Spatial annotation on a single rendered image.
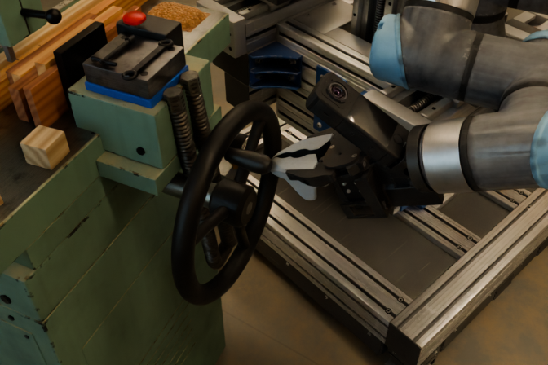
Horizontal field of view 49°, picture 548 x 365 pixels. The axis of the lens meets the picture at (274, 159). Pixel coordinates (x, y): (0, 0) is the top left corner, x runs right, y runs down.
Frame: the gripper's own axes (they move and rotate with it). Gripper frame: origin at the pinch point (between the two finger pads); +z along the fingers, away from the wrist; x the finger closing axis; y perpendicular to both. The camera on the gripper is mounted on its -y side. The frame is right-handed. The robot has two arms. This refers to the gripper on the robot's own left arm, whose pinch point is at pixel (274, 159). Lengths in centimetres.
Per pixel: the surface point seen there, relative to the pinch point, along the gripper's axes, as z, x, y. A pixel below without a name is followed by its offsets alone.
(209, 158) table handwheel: 3.3, -5.5, -5.5
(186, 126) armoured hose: 10.7, 0.4, -6.7
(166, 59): 9.8, 3.2, -15.0
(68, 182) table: 22.1, -11.4, -8.9
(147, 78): 9.5, -1.3, -15.3
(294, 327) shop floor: 55, 26, 77
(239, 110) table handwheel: 3.5, 2.9, -6.1
